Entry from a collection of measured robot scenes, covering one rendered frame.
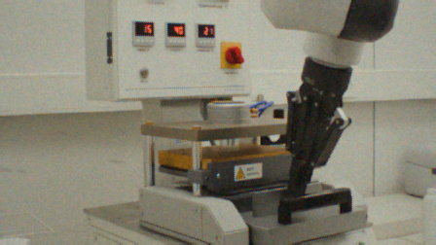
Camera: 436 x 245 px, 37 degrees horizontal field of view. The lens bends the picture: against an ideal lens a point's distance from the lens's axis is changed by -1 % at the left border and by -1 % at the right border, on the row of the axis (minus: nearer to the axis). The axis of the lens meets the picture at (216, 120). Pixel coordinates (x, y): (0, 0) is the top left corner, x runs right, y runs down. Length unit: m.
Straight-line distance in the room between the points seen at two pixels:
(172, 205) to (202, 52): 0.38
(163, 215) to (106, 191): 0.63
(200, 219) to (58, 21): 0.81
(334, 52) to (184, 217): 0.35
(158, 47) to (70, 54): 0.45
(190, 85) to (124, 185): 0.52
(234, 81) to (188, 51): 0.13
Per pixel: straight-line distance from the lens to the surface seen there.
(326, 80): 0.98
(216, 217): 0.99
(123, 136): 1.72
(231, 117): 1.16
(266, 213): 1.06
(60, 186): 1.69
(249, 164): 1.10
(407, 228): 1.88
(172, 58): 1.28
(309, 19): 0.86
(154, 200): 1.13
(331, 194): 1.06
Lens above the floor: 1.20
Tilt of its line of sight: 4 degrees down
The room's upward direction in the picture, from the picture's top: 1 degrees counter-clockwise
